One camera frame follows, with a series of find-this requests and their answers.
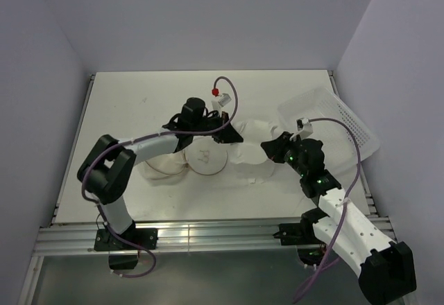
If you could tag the round mesh laundry bag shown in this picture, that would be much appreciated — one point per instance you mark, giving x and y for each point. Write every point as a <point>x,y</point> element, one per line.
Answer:
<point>202,157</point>

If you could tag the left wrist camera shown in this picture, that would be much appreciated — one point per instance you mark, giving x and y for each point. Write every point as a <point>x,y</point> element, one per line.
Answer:
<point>220,101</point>

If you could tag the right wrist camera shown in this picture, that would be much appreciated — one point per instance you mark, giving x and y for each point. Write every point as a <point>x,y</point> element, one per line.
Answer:
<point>304,128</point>

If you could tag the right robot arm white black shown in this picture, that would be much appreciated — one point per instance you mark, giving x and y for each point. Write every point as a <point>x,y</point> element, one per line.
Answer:
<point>384,268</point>

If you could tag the white perforated plastic basket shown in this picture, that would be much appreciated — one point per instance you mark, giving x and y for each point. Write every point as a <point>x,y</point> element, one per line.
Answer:
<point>338,127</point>

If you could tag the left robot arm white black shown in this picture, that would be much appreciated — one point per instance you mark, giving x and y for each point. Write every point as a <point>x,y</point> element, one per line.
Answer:
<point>107,168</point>

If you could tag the aluminium rail frame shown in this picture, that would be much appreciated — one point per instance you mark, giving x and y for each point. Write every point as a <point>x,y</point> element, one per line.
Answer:
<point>223,235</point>

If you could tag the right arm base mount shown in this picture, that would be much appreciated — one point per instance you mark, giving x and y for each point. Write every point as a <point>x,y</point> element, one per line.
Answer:
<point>310,250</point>

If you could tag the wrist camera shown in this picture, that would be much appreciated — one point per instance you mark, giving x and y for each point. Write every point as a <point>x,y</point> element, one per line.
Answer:
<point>304,128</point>
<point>220,101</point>

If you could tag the white bra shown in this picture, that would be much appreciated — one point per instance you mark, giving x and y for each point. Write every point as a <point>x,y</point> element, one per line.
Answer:
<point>248,158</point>

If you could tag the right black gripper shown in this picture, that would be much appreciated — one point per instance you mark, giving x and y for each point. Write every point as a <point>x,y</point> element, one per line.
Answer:
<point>274,148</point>

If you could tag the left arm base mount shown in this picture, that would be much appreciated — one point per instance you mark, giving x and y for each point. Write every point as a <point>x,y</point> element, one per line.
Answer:
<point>125,250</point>

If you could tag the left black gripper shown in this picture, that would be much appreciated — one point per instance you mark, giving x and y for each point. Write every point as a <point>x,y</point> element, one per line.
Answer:
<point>228,135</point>

